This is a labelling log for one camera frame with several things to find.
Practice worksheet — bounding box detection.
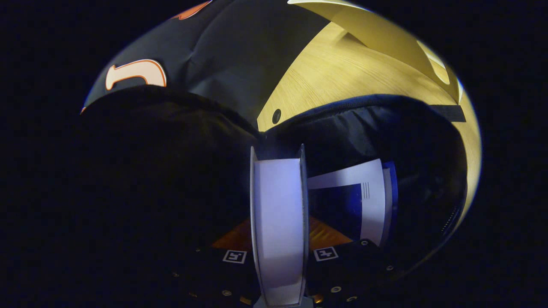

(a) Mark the white bookshelf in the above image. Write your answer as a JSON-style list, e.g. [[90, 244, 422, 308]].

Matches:
[[287, 0, 464, 106]]

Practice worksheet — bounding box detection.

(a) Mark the blue cover book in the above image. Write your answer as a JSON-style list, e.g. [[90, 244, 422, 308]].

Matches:
[[307, 158, 399, 248]]

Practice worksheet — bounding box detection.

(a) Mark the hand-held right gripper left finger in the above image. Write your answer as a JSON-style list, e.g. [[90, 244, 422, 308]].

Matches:
[[171, 218, 263, 308]]

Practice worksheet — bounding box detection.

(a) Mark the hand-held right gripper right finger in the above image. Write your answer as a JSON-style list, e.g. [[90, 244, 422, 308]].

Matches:
[[307, 216, 399, 306]]

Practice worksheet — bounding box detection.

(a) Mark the white portrait cover book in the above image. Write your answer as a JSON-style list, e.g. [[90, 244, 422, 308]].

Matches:
[[249, 144, 310, 308]]

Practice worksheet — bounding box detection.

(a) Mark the blue schoolbag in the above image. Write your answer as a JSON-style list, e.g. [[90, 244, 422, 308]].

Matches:
[[80, 85, 468, 302]]

